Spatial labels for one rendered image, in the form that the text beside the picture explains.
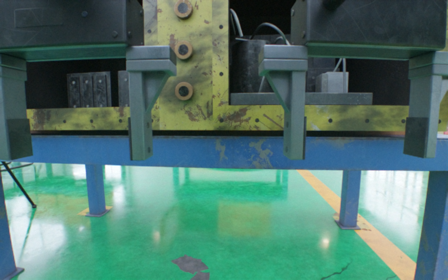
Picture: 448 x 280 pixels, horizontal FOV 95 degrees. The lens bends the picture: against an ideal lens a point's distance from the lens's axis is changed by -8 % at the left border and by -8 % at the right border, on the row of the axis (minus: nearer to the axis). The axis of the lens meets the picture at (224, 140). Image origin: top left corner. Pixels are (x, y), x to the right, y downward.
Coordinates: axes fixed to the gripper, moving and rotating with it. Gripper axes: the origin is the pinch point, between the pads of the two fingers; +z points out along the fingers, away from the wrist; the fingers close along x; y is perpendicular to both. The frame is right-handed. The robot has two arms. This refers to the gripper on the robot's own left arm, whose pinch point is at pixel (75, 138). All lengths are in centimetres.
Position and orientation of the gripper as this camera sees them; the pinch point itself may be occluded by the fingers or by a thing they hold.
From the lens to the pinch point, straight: 25.7
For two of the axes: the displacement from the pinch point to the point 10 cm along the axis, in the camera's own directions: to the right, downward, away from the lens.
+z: 0.0, 9.9, 1.1
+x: -10.0, 0.1, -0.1
